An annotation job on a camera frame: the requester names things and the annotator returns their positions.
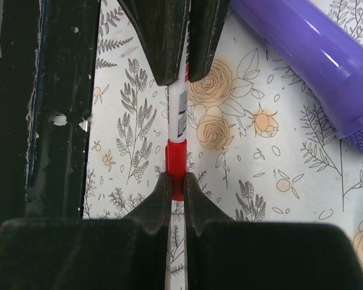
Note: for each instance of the floral patterned table mat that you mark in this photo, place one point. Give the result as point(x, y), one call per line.
point(259, 142)

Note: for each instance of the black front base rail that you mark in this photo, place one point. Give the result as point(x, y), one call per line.
point(47, 66)

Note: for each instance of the red capped whiteboard marker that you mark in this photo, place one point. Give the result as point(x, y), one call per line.
point(177, 97)

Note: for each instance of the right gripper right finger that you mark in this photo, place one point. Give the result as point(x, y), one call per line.
point(221, 253)

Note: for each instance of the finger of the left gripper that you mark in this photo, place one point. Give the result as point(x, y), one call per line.
point(207, 22)
point(161, 28)

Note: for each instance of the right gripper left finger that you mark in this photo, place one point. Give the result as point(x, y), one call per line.
point(57, 253)

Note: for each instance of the purple toy microphone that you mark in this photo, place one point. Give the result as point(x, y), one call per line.
point(320, 52)

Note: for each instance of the red marker cap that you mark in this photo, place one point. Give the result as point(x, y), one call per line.
point(176, 167)

